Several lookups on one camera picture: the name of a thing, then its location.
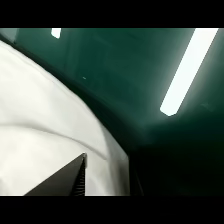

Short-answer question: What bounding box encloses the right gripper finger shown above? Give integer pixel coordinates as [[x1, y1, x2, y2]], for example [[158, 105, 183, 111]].
[[24, 152, 88, 197]]

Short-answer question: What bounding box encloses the white garment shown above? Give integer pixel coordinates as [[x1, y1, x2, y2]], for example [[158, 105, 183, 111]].
[[0, 39, 131, 197]]

